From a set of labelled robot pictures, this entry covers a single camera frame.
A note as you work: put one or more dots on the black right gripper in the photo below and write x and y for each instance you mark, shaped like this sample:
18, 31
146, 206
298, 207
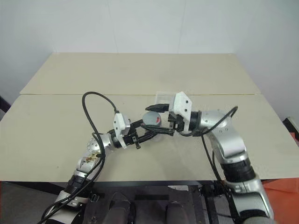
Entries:
178, 124

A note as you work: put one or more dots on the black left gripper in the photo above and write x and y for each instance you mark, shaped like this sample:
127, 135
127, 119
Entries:
130, 139

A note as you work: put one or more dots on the clear jar with red contents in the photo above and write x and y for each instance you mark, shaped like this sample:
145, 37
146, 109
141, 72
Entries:
158, 120

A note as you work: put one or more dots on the grey round jar lid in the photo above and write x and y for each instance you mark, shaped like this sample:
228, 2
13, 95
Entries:
150, 118

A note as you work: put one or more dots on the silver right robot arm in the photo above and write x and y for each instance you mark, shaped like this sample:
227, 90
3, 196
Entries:
230, 140

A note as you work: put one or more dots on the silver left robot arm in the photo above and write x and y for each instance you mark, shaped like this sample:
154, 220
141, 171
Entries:
94, 145

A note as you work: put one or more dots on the clear plastic box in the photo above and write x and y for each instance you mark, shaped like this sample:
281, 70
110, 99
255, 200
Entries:
163, 98

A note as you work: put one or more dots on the dark rounded shape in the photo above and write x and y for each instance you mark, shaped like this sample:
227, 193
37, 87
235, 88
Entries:
120, 206

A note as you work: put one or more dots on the orange object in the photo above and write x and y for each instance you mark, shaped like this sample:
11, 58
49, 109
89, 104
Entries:
281, 190

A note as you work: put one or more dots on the black object at edge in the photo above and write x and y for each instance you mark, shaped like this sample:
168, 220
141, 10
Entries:
3, 105

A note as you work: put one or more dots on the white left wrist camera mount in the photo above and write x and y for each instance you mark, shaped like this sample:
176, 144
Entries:
120, 126

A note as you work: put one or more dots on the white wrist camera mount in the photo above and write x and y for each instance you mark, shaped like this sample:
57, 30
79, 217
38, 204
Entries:
181, 105
120, 126

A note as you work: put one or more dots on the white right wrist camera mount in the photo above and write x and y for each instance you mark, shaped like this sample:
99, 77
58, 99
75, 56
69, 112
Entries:
181, 105

